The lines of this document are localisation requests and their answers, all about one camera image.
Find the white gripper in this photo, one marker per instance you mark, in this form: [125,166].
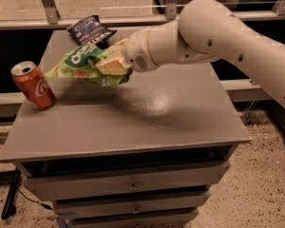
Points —
[135,51]

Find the green rice chip bag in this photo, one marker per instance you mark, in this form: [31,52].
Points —
[80,64]

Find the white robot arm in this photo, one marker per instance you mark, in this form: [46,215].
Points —
[205,31]

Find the blue chip bag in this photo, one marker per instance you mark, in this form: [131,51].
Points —
[90,31]

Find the red coke can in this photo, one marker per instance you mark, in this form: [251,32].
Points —
[31,81]

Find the grey drawer cabinet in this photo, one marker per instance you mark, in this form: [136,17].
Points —
[172,115]

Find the top grey drawer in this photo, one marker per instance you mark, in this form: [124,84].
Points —
[135,180]

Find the grey drawer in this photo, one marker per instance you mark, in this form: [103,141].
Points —
[137,221]
[136,205]
[135,180]

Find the middle grey drawer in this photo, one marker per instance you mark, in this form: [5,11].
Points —
[136,205]

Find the bottom grey drawer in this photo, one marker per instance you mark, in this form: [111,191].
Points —
[137,221]

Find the black stand leg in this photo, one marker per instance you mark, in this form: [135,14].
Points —
[13,180]

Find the metal railing frame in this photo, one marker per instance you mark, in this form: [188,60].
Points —
[59,14]

